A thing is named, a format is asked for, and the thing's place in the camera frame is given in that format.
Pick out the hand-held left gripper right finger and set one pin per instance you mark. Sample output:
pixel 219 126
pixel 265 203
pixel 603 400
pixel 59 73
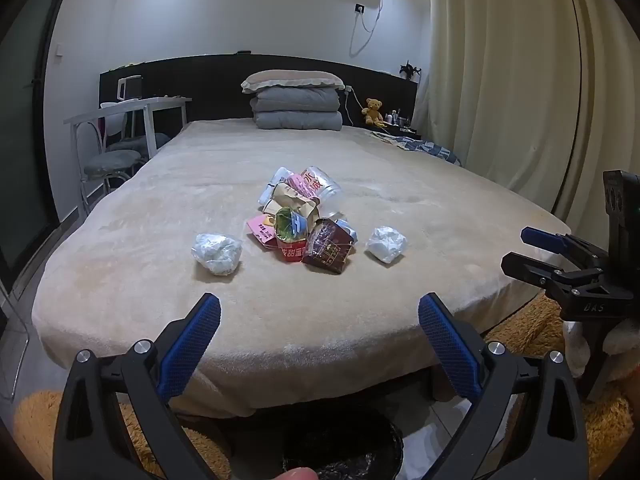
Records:
pixel 447 345

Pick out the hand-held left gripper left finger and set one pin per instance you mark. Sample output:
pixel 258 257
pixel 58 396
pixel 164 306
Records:
pixel 192 345

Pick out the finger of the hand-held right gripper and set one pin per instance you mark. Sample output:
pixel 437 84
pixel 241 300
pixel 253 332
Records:
pixel 525 267
pixel 542 239

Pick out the white bag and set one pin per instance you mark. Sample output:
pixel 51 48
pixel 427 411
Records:
pixel 386 244
pixel 217 253

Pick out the black trash bin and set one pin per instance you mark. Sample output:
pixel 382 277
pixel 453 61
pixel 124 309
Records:
pixel 340 440

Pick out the silver foil wrapper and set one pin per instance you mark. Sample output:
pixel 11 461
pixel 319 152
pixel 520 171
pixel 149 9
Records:
pixel 347 230

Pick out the green lid cup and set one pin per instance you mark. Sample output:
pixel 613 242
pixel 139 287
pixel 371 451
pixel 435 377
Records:
pixel 287 222

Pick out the beige paper bag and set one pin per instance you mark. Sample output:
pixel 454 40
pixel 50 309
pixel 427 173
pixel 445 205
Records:
pixel 292 199

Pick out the white blue packet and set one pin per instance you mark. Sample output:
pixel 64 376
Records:
pixel 276 180

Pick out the clear bottle pink label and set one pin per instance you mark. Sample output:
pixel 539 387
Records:
pixel 322 185

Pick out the person's right hand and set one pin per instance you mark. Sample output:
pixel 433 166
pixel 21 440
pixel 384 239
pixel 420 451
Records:
pixel 622 342

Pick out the person's left hand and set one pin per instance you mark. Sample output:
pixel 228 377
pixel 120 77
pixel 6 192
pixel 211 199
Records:
pixel 298 474

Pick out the brown fluffy cloth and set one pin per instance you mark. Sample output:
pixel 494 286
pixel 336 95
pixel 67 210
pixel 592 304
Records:
pixel 530 325
pixel 35 425

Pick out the beige plush bed blanket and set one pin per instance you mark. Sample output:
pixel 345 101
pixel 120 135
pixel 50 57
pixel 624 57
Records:
pixel 150 285

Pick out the blue patterned blanket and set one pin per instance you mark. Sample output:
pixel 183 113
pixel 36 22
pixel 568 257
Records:
pixel 425 147

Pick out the cream curtain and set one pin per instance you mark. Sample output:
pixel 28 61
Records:
pixel 525 85

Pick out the bottles on nightstand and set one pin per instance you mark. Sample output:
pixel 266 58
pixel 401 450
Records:
pixel 400 120

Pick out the grey cushioned chair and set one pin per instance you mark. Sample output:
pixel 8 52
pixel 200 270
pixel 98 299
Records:
pixel 142 140
pixel 110 162

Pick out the brown teddy bear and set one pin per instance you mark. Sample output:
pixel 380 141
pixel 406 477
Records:
pixel 372 110

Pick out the dark potted plant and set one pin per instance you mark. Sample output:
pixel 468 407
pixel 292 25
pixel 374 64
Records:
pixel 410 70

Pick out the white desk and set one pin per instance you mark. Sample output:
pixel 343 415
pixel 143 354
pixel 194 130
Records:
pixel 145 105

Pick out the folded grey quilt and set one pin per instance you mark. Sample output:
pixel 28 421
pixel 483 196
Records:
pixel 297 110

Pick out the black headboard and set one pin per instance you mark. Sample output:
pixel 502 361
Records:
pixel 210 85

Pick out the white desktop appliance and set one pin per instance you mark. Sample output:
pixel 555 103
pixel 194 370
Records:
pixel 129 87

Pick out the beige pillow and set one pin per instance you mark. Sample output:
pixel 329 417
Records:
pixel 292 80

